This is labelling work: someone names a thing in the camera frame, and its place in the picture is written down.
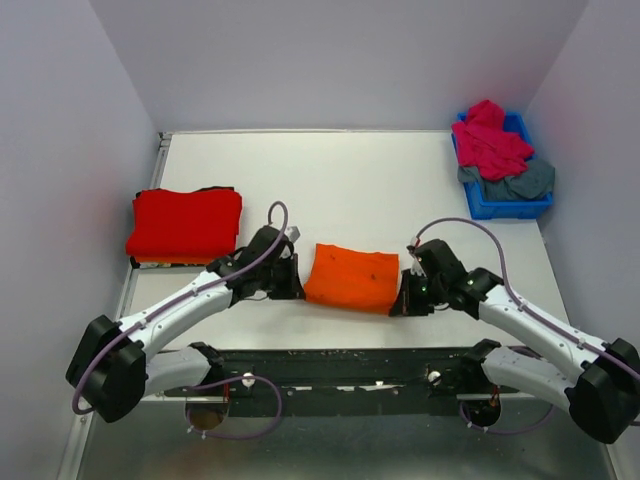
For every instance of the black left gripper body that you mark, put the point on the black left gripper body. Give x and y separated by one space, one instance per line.
265 275

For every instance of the orange t shirt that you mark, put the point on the orange t shirt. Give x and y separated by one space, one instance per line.
353 280
169 262

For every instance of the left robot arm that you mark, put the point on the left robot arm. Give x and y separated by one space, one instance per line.
119 362

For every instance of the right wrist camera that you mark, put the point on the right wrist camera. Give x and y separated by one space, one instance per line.
416 268

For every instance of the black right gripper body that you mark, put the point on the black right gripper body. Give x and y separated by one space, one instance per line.
436 286

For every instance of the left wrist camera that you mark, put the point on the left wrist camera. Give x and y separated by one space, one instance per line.
292 233

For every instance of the grey crumpled t shirt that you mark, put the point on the grey crumpled t shirt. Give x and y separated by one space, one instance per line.
532 185

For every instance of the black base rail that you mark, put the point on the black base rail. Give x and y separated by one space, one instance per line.
349 382

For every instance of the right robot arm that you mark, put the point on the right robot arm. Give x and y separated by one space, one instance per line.
595 382

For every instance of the orange folded t shirt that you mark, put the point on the orange folded t shirt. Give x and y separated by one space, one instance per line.
169 262

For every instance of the blue plastic bin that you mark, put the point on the blue plastic bin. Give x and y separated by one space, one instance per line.
482 208

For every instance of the magenta crumpled t shirt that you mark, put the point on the magenta crumpled t shirt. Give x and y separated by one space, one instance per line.
483 143

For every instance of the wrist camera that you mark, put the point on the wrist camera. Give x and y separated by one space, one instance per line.
416 268
292 233

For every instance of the red folded t shirt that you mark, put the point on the red folded t shirt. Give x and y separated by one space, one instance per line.
199 224

